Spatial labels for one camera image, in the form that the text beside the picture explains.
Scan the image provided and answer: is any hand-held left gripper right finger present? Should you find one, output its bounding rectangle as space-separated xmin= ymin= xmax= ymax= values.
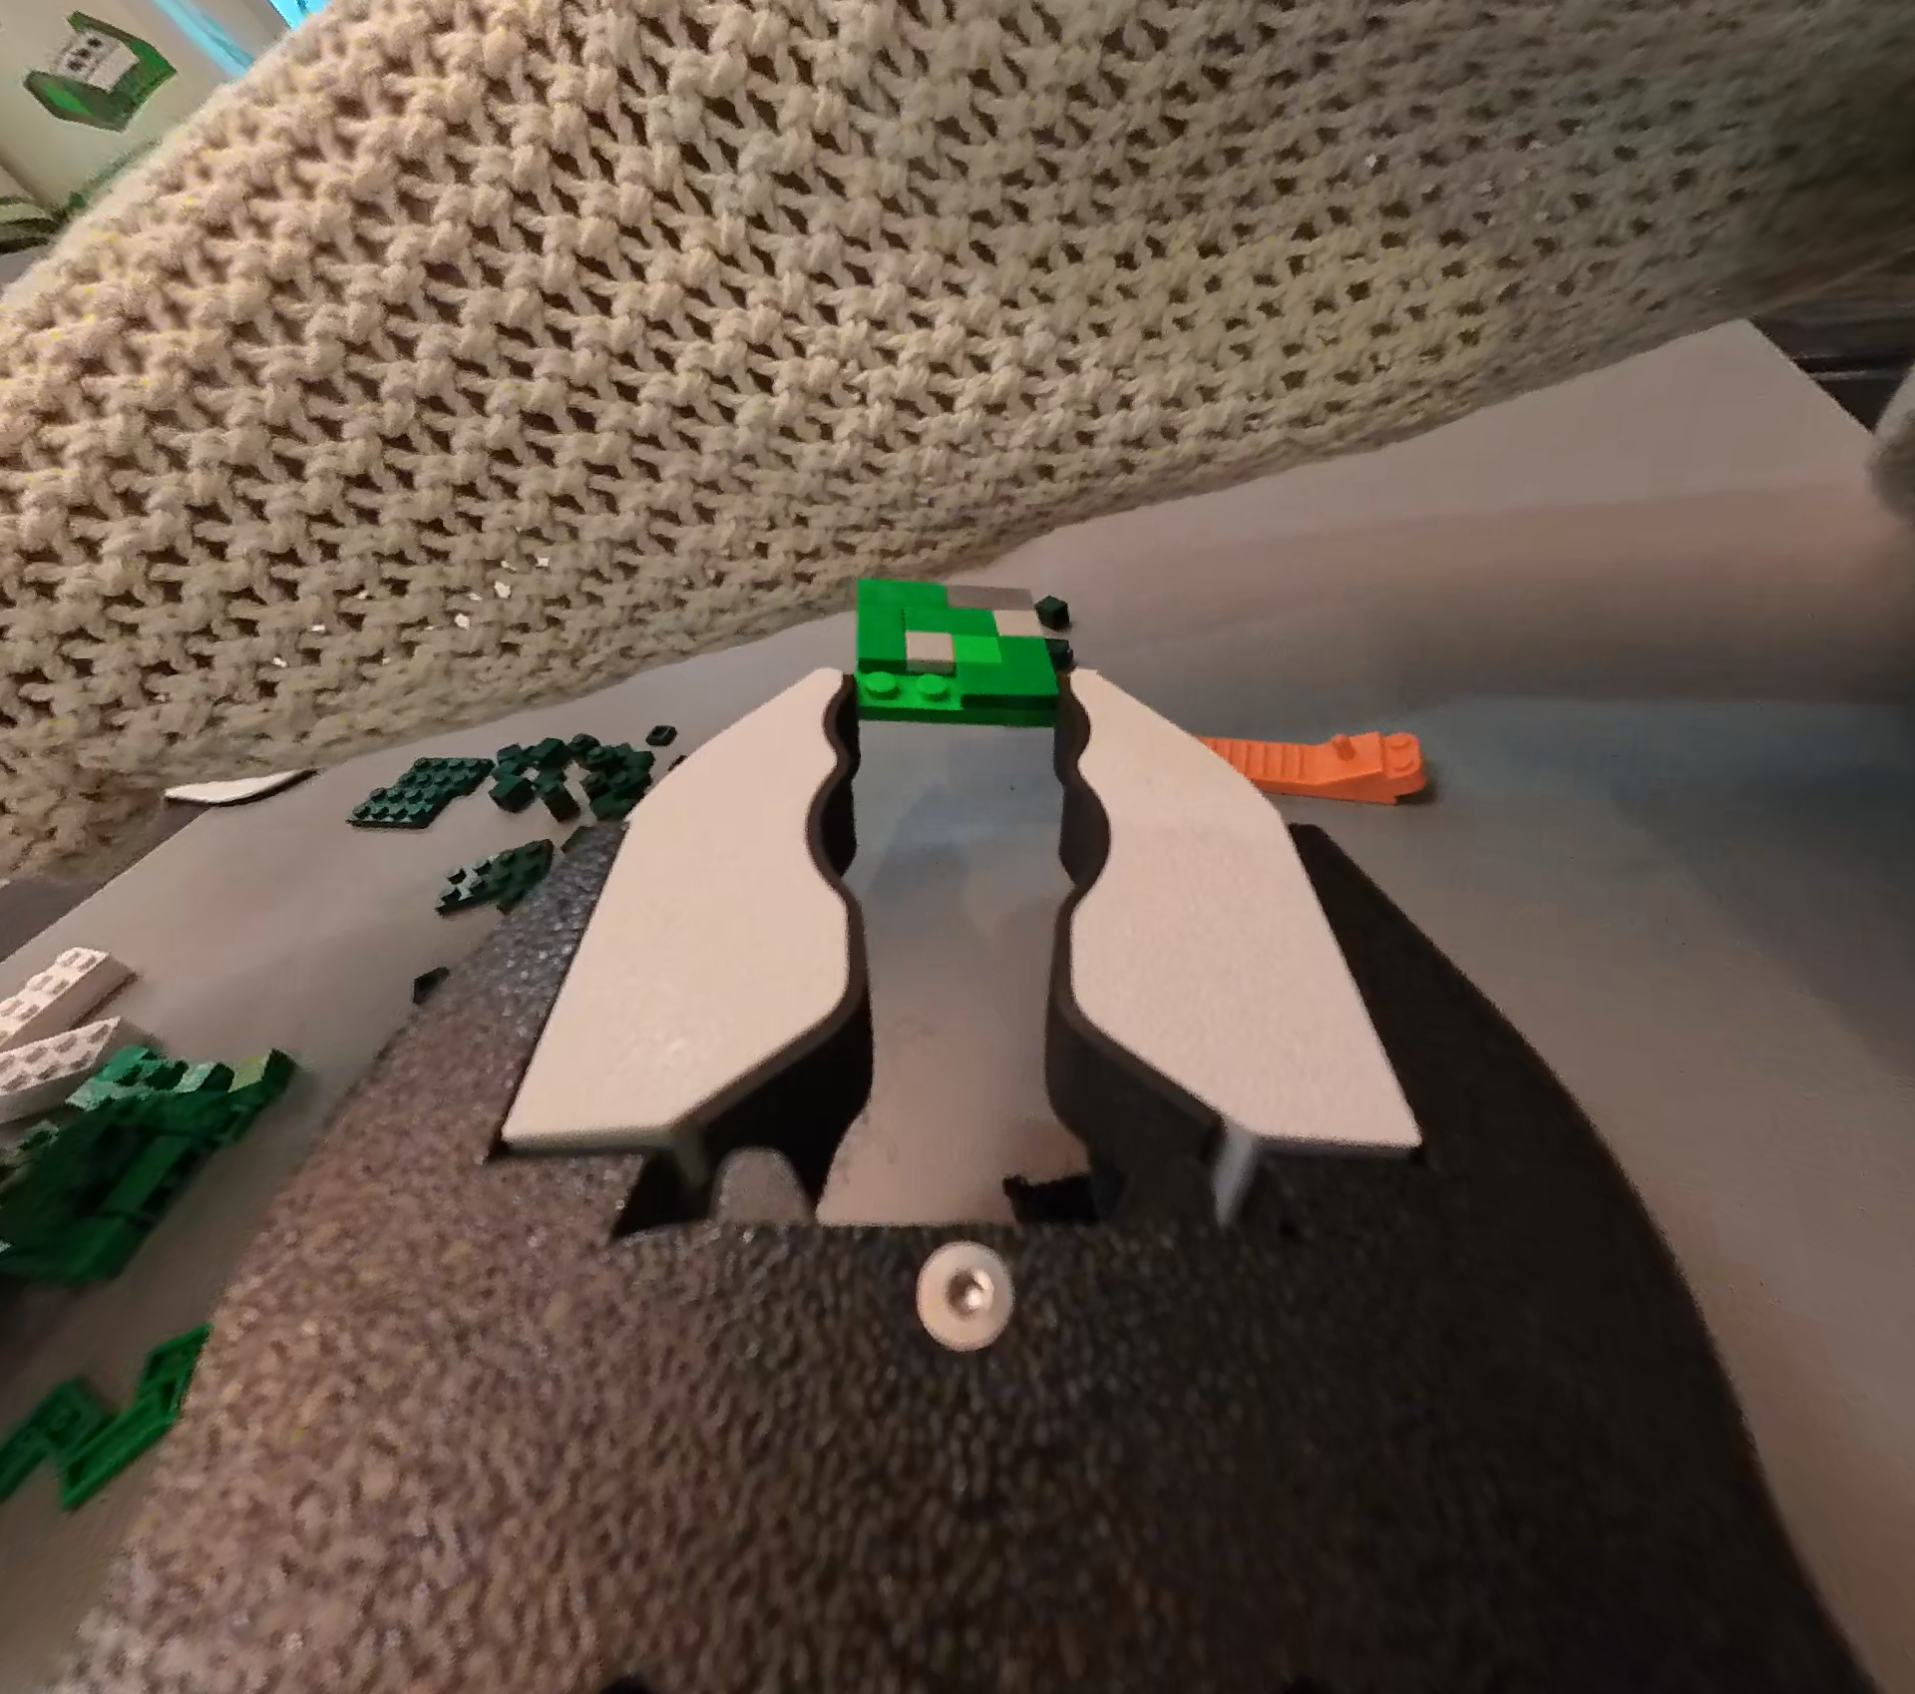
xmin=1050 ymin=669 xmax=1426 ymax=1226

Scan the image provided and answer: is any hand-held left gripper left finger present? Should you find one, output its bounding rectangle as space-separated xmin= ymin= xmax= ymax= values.
xmin=499 ymin=669 xmax=877 ymax=1232

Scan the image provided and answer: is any green lego plate build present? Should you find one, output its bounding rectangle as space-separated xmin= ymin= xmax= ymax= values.
xmin=849 ymin=578 xmax=1074 ymax=726

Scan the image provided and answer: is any person's right forearm knit sleeve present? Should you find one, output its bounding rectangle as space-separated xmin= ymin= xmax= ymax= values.
xmin=0 ymin=0 xmax=1915 ymax=884

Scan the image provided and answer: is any pile of dark green lego pieces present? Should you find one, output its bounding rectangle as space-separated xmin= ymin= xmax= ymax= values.
xmin=347 ymin=722 xmax=684 ymax=921

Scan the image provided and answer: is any orange lego brick separator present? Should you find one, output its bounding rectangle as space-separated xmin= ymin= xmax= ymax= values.
xmin=1195 ymin=726 xmax=1432 ymax=809

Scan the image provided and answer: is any pile of bright green lego bricks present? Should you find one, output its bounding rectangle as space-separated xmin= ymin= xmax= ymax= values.
xmin=0 ymin=1045 xmax=302 ymax=1289

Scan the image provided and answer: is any white lego brick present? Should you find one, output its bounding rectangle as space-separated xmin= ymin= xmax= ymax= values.
xmin=0 ymin=1016 xmax=125 ymax=1129
xmin=0 ymin=949 xmax=136 ymax=1042

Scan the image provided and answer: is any bright green lego plate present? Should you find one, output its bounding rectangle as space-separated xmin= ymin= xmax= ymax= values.
xmin=0 ymin=1379 xmax=121 ymax=1512
xmin=98 ymin=1324 xmax=216 ymax=1429

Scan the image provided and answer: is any lego instruction booklet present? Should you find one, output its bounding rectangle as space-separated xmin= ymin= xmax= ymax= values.
xmin=0 ymin=0 xmax=289 ymax=261

